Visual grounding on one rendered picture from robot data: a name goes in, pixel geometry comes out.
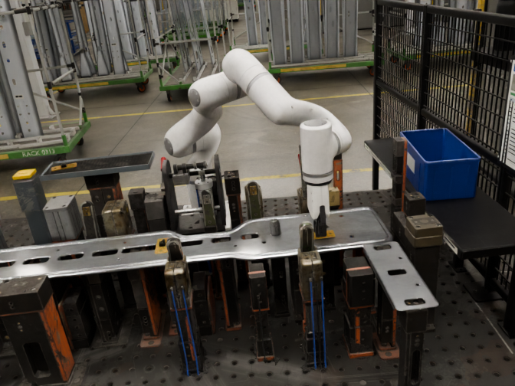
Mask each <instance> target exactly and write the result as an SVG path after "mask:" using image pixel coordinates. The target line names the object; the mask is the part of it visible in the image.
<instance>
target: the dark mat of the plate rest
mask: <svg viewBox="0 0 515 386"><path fill-rule="evenodd" d="M151 155H152V153H146V154H139V155H125V156H118V157H111V158H104V159H90V160H83V161H76V162H62V163H54V164H53V165H52V166H51V167H50V168H49V169H48V170H47V171H46V172H45V173H44V174H43V175H54V174H61V173H68V172H82V171H90V170H97V169H104V168H117V167H124V166H131V165H145V164H148V163H149V160H150V158H151ZM63 163H66V165H67V164H71V163H77V167H73V168H66V169H61V170H57V171H53V172H52V171H51V168H52V167H55V166H59V165H61V164H63Z"/></svg>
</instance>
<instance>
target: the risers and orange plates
mask: <svg viewBox="0 0 515 386"><path fill-rule="evenodd" d="M50 283H51V287H52V290H53V293H54V294H53V298H54V302H55V306H56V309H57V311H58V314H59V316H60V319H61V324H62V326H63V328H64V332H65V335H66V337H67V341H68V344H69V346H70V348H71V349H72V350H74V349H79V348H89V347H90V344H91V342H92V340H93V336H94V333H95V331H96V329H97V325H96V322H95V319H93V315H92V312H91V309H90V304H89V302H88V299H87V297H86V294H85V292H84V287H83V286H80V287H72V284H71V283H69V284H68V286H67V284H66V282H65V279H64V278H59V279H52V280H50ZM192 289H193V304H194V309H195V317H196V321H197V325H198V326H199V331H200V335H201V336H206V335H213V334H215V299H214V294H213V289H212V280H211V276H208V281H207V279H206V274H205V271H198V272H193V280H192Z"/></svg>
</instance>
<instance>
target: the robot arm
mask: <svg viewBox="0 0 515 386"><path fill-rule="evenodd" d="M222 69H223V71H224V72H221V73H218V74H214V75H211V76H208V77H204V78H202V79H200V80H197V81H196V82H194V83H193V85H191V86H190V88H189V92H188V96H189V102H190V103H191V105H192V107H193V109H192V111H191V113H190V114H188V115H187V116H186V117H184V118H183V119H181V120H180V121H179V122H177V123H176V124H175V125H174V126H173V127H172V128H170V129H169V131H168V132H167V133H166V135H165V138H164V146H165V148H166V151H167V152H168V153H169V154H170V155H171V156H173V157H176V158H182V157H185V156H187V155H191V154H193V153H194V154H193V156H192V157H191V158H190V160H188V161H187V163H186V164H192V163H194V162H197V163H199V162H203V161H206V162H207V163H208V166H207V168H204V169H203V170H206V169H212V160H213V158H214V155H215V153H216V152H217V149H218V147H219V144H220V141H221V130H220V127H219V126H218V124H217V122H218V121H219V120H220V118H221V115H222V106H221V105H224V104H226V103H230V102H232V101H235V100H239V99H241V98H243V97H246V96H247V95H248V96H249V98H250V99H251V100H252V101H253V102H254V103H255V104H256V105H257V107H258V108H259V109H260V110H261V111H262V112H263V113H264V115H265V116H266V117H267V118H268V119H269V120H270V121H271V122H272V123H274V124H276V125H279V126H299V127H300V147H301V160H302V174H303V180H304V182H305V183H306V184H307V207H308V209H309V212H310V215H311V217H312V219H314V221H313V230H314V233H315V234H316V237H325V236H326V216H327V217H329V216H330V200H329V188H328V184H329V183H330V182H331V181H332V179H333V159H334V157H335V156H336V155H339V154H341V153H343V152H345V151H346V150H348V149H349V147H350V146H351V144H352V138H351V135H350V134H349V131H348V130H347V129H346V127H345V126H344V125H343V124H342V123H341V122H340V121H339V120H338V119H337V118H336V117H335V116H334V115H333V114H332V113H331V112H329V111H328V110H326V109H324V108H323V107H321V106H318V105H316V104H314V103H309V102H307V101H302V100H296V99H294V98H293V97H291V96H290V95H289V93H288V92H287V91H286V90H285V89H284V88H283V87H282V86H281V85H280V84H279V83H278V82H277V81H276V80H275V79H274V78H273V76H272V75H271V74H270V73H269V72H268V71H267V70H266V69H265V68H264V66H263V65H262V64H261V63H260V62H259V61H258V60H257V59H256V58H255V57H254V56H253V55H252V54H251V53H250V52H248V51H246V50H244V49H240V48H237V49H234V50H231V51H229V52H228V53H227V54H226V55H225V57H224V59H223V61H222ZM197 177H200V175H194V176H190V181H189V185H186V186H187V189H188V193H189V200H190V203H191V208H198V199H197V193H196V189H195V181H196V180H197Z"/></svg>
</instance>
